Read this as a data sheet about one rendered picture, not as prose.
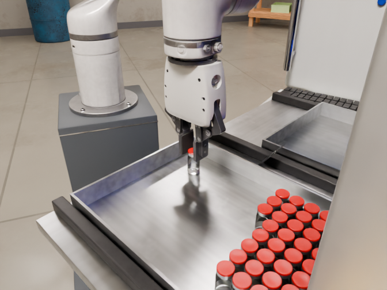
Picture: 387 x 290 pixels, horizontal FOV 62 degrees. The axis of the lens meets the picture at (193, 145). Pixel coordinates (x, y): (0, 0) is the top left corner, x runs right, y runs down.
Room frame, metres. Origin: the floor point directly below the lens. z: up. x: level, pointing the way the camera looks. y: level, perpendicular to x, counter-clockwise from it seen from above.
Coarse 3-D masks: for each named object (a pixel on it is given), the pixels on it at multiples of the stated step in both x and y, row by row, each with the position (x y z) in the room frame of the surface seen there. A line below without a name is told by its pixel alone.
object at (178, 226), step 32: (160, 160) 0.50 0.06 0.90; (224, 160) 0.50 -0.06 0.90; (96, 192) 0.41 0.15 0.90; (128, 192) 0.43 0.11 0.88; (160, 192) 0.43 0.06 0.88; (192, 192) 0.43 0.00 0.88; (224, 192) 0.43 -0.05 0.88; (256, 192) 0.43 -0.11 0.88; (96, 224) 0.33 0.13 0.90; (128, 224) 0.35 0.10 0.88; (160, 224) 0.35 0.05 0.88; (192, 224) 0.35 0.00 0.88; (224, 224) 0.35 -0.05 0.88; (128, 256) 0.28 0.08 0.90; (160, 256) 0.29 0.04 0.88; (192, 256) 0.29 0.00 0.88; (224, 256) 0.29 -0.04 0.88; (192, 288) 0.24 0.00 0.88
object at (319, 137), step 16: (320, 112) 0.73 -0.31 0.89; (336, 112) 0.70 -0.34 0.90; (352, 112) 0.68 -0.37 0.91; (288, 128) 0.61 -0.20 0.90; (304, 128) 0.66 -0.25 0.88; (320, 128) 0.66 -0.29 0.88; (336, 128) 0.66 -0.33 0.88; (272, 144) 0.53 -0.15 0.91; (288, 144) 0.58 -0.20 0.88; (304, 144) 0.58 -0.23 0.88; (320, 144) 0.58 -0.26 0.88; (336, 144) 0.58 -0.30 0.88; (304, 160) 0.48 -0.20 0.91; (320, 160) 0.52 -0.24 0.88; (336, 160) 0.52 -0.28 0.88; (336, 176) 0.44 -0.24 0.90
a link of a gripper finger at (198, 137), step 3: (210, 123) 0.47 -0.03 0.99; (195, 126) 0.46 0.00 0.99; (198, 126) 0.46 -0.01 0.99; (210, 126) 0.47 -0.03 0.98; (195, 129) 0.46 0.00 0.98; (198, 129) 0.46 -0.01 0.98; (201, 129) 0.46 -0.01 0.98; (204, 129) 0.48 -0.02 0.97; (195, 132) 0.46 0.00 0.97; (198, 132) 0.46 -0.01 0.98; (201, 132) 0.46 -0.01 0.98; (198, 135) 0.46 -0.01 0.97; (201, 135) 0.46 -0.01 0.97; (198, 138) 0.46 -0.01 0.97; (201, 138) 0.46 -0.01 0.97; (198, 141) 0.46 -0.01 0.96; (201, 141) 0.45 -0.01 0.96
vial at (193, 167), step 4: (188, 156) 0.48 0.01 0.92; (192, 156) 0.47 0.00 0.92; (188, 160) 0.48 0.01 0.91; (192, 160) 0.47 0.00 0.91; (188, 164) 0.48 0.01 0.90; (192, 164) 0.47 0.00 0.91; (196, 164) 0.48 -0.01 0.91; (188, 168) 0.48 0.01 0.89; (192, 168) 0.47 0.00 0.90; (196, 168) 0.47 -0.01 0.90; (188, 172) 0.48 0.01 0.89; (192, 172) 0.47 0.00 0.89; (196, 172) 0.48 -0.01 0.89
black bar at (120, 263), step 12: (60, 204) 0.37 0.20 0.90; (60, 216) 0.37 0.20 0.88; (72, 216) 0.35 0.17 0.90; (84, 216) 0.35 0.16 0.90; (72, 228) 0.34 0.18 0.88; (84, 228) 0.32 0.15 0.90; (96, 228) 0.32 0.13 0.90; (84, 240) 0.32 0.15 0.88; (96, 240) 0.30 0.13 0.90; (108, 240) 0.30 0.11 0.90; (96, 252) 0.30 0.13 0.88; (108, 252) 0.28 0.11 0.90; (120, 252) 0.28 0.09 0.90; (108, 264) 0.28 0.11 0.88; (120, 264) 0.27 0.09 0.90; (132, 264) 0.27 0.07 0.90; (120, 276) 0.26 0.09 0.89; (132, 276) 0.25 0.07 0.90; (144, 276) 0.25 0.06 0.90; (132, 288) 0.24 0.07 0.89; (144, 288) 0.23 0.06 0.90; (156, 288) 0.23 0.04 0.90
